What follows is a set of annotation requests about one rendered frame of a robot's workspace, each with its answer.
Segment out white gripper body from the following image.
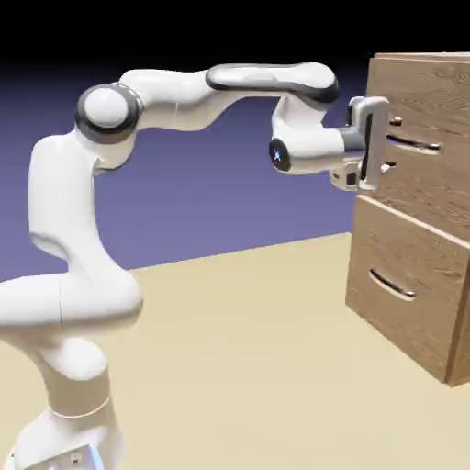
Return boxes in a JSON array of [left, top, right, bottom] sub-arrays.
[[346, 95, 390, 192]]

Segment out light wood cabinet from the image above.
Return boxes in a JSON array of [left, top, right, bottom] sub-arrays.
[[344, 51, 470, 387]]

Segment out curved metal handle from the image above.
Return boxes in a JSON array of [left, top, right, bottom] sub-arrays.
[[367, 267, 418, 302], [386, 134, 442, 155]]

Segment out wood drawer front with gripper-side handle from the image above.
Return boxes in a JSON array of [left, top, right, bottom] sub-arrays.
[[354, 56, 470, 242]]

